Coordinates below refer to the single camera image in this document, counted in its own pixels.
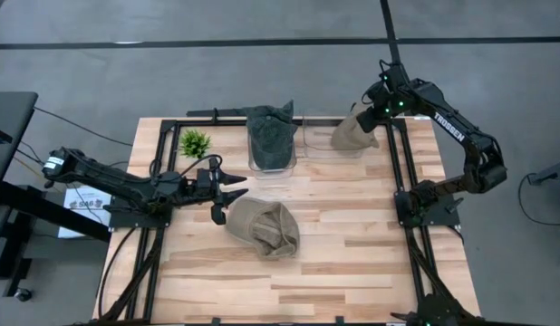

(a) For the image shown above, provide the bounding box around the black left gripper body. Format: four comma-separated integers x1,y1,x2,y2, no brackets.
188,157,227,226

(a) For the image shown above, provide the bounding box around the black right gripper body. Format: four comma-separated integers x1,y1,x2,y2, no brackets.
356,106,390,134

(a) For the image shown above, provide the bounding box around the beige cap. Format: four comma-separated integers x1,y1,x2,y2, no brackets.
225,197,302,261
330,101,381,152

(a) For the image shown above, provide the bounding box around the narrow clear plastic bin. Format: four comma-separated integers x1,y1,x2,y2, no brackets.
246,118,299,180

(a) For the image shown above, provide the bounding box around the green plant in white pot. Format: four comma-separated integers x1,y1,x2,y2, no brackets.
178,129,213,161

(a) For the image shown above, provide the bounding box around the wide clear plastic bin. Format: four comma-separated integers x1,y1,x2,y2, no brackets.
302,110,375,160

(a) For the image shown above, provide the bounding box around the white printed sheet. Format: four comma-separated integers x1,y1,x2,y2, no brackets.
57,184,114,240

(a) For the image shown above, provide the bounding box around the grey floor stand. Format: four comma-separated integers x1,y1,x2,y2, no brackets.
526,157,560,187

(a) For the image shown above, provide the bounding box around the black desk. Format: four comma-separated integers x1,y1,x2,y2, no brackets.
0,90,112,303

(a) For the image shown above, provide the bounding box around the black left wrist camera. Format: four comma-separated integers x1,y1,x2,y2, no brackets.
196,168,214,192

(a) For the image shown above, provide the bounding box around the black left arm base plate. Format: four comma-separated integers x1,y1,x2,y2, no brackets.
102,201,173,230

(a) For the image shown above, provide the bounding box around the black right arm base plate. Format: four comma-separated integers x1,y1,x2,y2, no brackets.
394,189,463,229

